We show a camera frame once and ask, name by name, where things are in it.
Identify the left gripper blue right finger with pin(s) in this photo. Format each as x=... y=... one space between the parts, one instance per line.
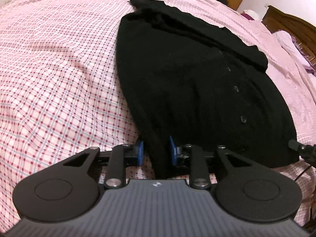
x=173 y=151

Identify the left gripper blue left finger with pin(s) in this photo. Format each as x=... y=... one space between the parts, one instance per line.
x=140 y=153

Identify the black knit cardigan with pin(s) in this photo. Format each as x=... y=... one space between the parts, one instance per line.
x=188 y=82

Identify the pink checked bed cover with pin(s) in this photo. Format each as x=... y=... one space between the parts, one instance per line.
x=59 y=86

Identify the pink pillow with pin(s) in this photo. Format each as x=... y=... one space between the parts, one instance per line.
x=285 y=40

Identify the dark wooden headboard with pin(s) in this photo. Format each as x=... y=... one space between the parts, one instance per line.
x=304 y=32

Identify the small black bag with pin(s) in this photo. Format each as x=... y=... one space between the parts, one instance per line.
x=225 y=2

